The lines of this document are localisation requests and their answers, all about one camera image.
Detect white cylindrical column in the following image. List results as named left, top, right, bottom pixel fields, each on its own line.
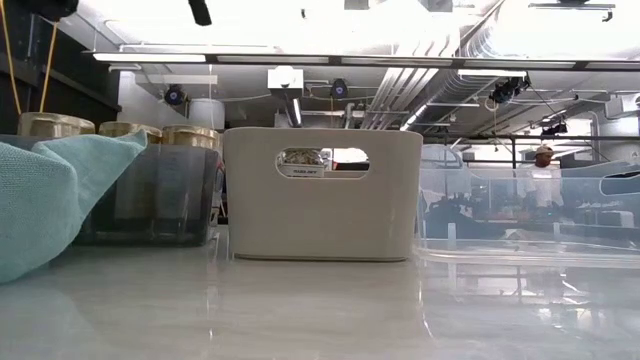
left=188, top=97, right=226, bottom=132

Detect long ceiling light beam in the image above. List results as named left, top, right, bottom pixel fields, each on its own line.
left=82, top=47, right=640, bottom=71

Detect white plastic bin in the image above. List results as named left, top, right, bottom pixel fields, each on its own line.
left=222, top=126, right=424, bottom=263

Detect black track light cluster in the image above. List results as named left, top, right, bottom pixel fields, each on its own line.
left=488, top=76, right=531, bottom=105

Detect silver ceiling ducts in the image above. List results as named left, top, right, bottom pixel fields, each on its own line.
left=359, top=67, right=436, bottom=131

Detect person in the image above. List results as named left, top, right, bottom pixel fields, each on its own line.
left=516, top=144, right=565, bottom=211

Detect flat ceiling light fixture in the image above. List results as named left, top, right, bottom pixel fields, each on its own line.
left=528, top=1, right=617, bottom=23

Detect teal cloth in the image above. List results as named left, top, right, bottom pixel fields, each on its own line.
left=0, top=130, right=149, bottom=285

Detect smoky grey translucent bin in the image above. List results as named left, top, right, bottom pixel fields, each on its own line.
left=0, top=132, right=225, bottom=248

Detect white box ceiling fixture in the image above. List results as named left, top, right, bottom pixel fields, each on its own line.
left=266, top=65, right=305, bottom=91

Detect round blue-lensed spotlight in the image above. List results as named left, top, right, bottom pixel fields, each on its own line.
left=329, top=78, right=350, bottom=100
left=163, top=83, right=187, bottom=107

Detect black horizontal rail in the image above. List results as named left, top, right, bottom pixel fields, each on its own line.
left=424, top=132, right=640, bottom=142

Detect long yellow hanging cable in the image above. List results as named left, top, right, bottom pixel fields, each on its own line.
left=38, top=22, right=60, bottom=114

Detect clear herb spice jar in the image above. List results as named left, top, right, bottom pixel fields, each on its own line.
left=276, top=147, right=327, bottom=179

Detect small black ceiling light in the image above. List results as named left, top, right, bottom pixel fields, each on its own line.
left=541, top=121, right=570, bottom=137

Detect clear plastic bin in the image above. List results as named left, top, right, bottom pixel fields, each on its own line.
left=417, top=143, right=640, bottom=271

